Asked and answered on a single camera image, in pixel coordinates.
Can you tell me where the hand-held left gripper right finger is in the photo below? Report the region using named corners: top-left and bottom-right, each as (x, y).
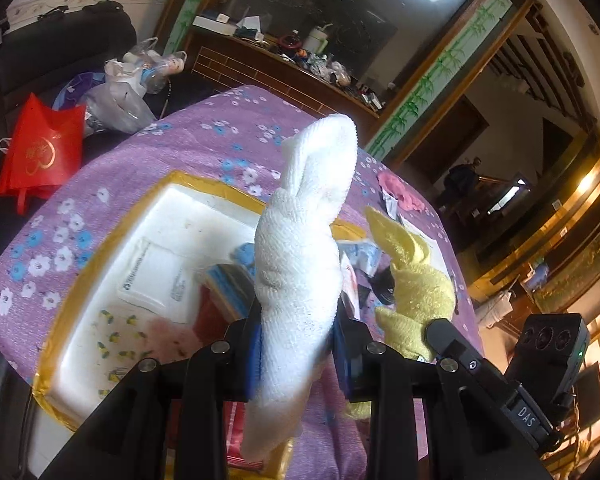
top-left (330, 310), bottom-right (553, 480)

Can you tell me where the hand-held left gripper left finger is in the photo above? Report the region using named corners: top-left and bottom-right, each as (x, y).
top-left (40, 305), bottom-right (263, 480)

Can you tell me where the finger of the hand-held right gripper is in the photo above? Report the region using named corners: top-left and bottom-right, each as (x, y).
top-left (425, 319), bottom-right (486, 376)

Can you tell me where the yellow towel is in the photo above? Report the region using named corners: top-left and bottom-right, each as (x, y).
top-left (344, 205), bottom-right (456, 421)

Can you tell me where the white towel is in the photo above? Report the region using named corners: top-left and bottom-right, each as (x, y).
top-left (242, 114), bottom-right (358, 463)

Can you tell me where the white foam box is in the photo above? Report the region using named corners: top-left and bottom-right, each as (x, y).
top-left (32, 171), bottom-right (376, 480)

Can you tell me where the red and white packet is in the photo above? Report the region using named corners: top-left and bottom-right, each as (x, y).
top-left (225, 400), bottom-right (261, 466)

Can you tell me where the blue striped packet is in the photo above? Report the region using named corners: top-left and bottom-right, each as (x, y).
top-left (197, 242), bottom-right (261, 321)

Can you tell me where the white blue printed bag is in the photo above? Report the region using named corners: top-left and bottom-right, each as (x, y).
top-left (341, 240), bottom-right (383, 276)

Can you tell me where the white square packet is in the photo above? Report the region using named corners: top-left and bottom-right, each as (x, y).
top-left (117, 237), bottom-right (206, 323)

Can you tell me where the white cloth with yellow print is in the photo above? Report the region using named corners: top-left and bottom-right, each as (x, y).
top-left (92, 307), bottom-right (151, 381)

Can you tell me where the white printed packet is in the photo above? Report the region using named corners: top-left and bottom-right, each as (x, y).
top-left (380, 195), bottom-right (403, 221)

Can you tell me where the pink cloth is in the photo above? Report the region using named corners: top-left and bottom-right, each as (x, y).
top-left (377, 171), bottom-right (426, 213)

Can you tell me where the purple floral tablecloth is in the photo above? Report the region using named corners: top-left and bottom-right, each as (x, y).
top-left (0, 85), bottom-right (481, 480)

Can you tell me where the cluttered wooden shelf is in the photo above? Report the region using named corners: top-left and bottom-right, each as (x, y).
top-left (267, 30), bottom-right (386, 111)

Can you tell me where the wooden staircase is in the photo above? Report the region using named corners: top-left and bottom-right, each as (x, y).
top-left (490, 0), bottom-right (600, 126)

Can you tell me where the clear plastic bag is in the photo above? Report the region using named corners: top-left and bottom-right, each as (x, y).
top-left (82, 37), bottom-right (188, 136)

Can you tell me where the wooden cabinet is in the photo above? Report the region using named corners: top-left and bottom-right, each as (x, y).
top-left (152, 0), bottom-right (543, 171)

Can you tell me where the red gift bag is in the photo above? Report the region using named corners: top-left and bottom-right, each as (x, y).
top-left (0, 92), bottom-right (87, 216)

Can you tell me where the small doll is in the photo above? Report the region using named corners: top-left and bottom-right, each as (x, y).
top-left (145, 55), bottom-right (188, 81)

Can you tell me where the white jug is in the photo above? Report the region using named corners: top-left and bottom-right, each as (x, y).
top-left (302, 24), bottom-right (331, 56)

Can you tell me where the purple bag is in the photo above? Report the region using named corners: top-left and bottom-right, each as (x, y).
top-left (52, 72), bottom-right (106, 111)

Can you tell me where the flat white box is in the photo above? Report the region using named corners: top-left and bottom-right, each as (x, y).
top-left (192, 12), bottom-right (241, 36)

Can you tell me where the black leather sofa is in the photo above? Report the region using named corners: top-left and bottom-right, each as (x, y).
top-left (0, 5), bottom-right (201, 480)

